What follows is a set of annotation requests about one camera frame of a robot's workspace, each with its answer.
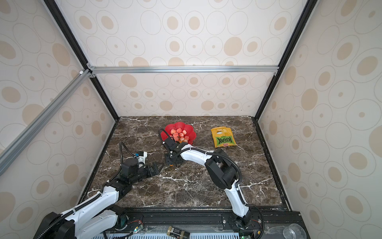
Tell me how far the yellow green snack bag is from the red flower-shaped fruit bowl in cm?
15

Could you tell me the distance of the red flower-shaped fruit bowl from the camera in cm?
107

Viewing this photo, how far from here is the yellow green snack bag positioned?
3.44 feet
